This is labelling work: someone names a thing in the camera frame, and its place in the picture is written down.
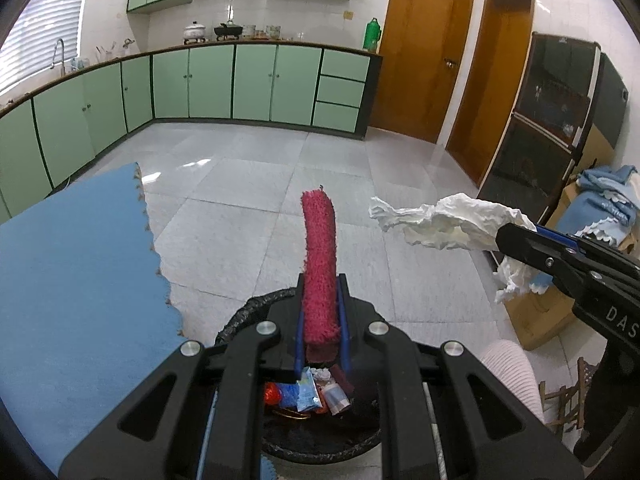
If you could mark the black wok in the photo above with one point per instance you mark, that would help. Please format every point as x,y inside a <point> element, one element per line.
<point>229,31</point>

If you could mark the blue scalloped tablecloth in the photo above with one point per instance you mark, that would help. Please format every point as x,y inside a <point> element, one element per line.
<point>75,270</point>

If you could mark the blue plastic bag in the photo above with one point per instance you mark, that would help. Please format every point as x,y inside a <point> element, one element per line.
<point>290,394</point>

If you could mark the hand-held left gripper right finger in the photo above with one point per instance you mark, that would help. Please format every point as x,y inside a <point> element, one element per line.
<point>415,375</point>

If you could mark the white tissue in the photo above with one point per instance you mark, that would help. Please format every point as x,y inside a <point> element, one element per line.
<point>450,225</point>

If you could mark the dark glass cabinet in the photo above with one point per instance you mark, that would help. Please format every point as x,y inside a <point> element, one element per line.
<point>550,125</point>

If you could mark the black trash bin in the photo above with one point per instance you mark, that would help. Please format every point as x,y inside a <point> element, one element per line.
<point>320,440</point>

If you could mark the steel faucet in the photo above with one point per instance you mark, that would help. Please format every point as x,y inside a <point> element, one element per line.
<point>56,50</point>

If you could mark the blue white tissue pack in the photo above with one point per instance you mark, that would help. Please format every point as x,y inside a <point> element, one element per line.
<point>335,399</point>

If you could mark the orange foam net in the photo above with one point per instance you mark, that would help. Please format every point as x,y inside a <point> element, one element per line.
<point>272,393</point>

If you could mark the wooden door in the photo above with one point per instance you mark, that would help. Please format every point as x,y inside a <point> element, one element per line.
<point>495,85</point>
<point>420,55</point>

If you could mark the green thermos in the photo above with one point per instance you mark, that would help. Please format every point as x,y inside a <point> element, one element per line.
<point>372,35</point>

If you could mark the white window blind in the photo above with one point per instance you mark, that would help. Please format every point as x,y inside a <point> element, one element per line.
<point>40,25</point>

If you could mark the utensil holder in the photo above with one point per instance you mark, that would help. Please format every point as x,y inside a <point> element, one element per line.
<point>106,52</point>

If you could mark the wooden chair frame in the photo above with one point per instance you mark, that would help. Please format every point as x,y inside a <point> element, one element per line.
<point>565,400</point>

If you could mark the plain cardboard box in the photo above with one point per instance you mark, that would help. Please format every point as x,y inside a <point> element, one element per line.
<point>540,315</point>

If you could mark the blue cloth with scalloped trim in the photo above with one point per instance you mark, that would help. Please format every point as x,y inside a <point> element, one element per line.
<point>595,210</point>

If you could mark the seasoning jar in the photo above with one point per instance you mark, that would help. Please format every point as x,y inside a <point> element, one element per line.
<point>273,31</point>
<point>250,31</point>

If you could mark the person's pale ribbed clothing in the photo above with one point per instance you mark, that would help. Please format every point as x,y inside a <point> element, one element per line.
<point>510,380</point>

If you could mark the striped under cloth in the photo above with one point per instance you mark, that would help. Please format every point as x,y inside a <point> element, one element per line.
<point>207,440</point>

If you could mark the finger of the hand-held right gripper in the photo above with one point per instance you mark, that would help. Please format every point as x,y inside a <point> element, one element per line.
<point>555,237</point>
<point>530,250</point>

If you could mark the green base cabinets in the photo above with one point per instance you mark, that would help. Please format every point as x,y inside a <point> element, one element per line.
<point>210,82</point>

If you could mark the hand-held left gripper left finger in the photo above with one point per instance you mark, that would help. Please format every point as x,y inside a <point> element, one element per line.
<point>235,370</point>

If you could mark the small steel teapot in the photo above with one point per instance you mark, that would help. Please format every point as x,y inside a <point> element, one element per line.
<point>128,46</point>

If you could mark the white cooking pot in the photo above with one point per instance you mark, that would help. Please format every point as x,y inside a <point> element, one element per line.
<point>194,32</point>

